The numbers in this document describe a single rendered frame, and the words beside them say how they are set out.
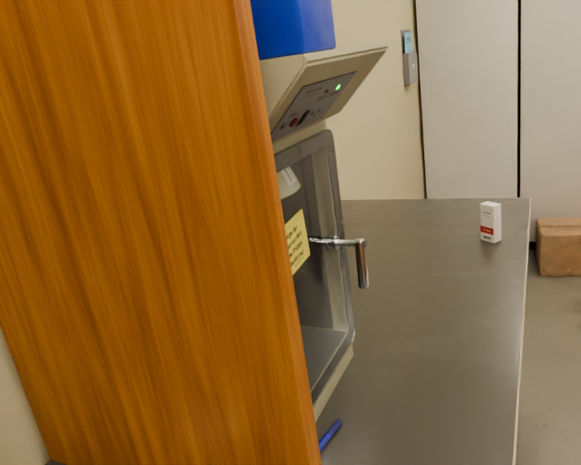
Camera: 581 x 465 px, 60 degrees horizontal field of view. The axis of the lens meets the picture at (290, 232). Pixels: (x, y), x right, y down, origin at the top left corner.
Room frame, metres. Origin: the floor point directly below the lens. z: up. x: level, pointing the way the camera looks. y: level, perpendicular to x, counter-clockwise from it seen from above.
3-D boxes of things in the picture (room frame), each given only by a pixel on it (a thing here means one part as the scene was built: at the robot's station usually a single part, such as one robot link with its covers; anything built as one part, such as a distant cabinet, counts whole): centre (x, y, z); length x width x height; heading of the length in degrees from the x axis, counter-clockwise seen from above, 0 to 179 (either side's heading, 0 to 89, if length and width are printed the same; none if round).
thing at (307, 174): (0.72, -0.02, 1.19); 0.30 x 0.01 x 0.40; 152
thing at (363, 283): (0.80, -0.10, 1.17); 0.05 x 0.03 x 0.10; 62
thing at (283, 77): (0.70, -0.06, 1.46); 0.32 x 0.11 x 0.10; 152
